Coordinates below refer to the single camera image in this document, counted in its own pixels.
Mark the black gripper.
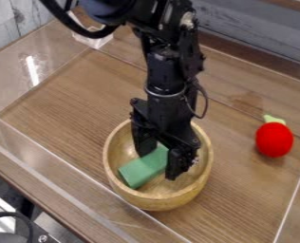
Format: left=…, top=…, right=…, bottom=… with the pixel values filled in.
left=131, top=91, right=201, bottom=180

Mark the clear acrylic front wall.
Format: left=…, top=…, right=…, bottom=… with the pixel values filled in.
left=0, top=119, right=190, bottom=243

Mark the red plush strawberry toy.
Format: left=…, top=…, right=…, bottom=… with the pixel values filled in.
left=255, top=114, right=294, bottom=158

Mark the black cable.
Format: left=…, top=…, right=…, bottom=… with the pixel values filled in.
left=0, top=211, right=34, bottom=243

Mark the black metal bracket with bolt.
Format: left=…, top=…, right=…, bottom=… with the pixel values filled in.
left=14, top=215, right=60, bottom=243

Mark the wooden bowl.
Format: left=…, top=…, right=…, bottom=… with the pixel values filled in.
left=103, top=120, right=213, bottom=211

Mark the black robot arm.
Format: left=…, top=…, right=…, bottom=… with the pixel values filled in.
left=39, top=0, right=207, bottom=180

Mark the clear acrylic corner bracket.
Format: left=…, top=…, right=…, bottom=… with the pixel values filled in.
left=71, top=21, right=112, bottom=49

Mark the green rectangular block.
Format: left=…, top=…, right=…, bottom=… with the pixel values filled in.
left=118, top=144, right=167, bottom=189

